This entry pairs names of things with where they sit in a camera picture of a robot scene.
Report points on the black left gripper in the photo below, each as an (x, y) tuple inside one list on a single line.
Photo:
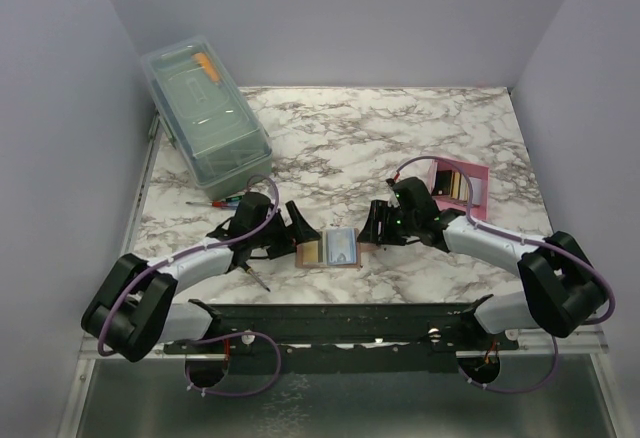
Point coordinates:
[(285, 246)]

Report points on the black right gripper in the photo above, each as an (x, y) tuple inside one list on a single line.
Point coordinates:
[(380, 212)]

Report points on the gold credit card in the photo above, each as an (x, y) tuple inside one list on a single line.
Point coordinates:
[(312, 253)]

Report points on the tan leather card holder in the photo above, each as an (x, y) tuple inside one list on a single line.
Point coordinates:
[(323, 264)]

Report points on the silver VIP credit card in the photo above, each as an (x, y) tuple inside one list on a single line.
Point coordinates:
[(341, 246)]

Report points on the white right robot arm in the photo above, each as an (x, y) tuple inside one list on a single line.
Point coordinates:
[(560, 292)]

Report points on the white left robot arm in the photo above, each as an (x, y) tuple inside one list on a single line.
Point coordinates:
[(133, 309)]

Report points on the grey credit card stack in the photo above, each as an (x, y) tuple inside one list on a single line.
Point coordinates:
[(452, 185)]

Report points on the pink plastic card tray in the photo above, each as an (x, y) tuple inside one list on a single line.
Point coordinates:
[(467, 170)]

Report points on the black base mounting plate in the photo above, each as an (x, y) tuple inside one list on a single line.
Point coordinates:
[(297, 334)]

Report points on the clear green plastic storage box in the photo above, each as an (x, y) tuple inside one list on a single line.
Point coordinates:
[(211, 125)]

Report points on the orange tool inside box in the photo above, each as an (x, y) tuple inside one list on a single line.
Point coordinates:
[(203, 61)]

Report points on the yellow black handled screwdriver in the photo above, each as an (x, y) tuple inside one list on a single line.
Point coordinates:
[(254, 275)]

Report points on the blue red handled screwdriver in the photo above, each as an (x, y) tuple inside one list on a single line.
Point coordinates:
[(215, 204)]

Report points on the aluminium front rail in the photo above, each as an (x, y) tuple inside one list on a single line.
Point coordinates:
[(585, 341)]

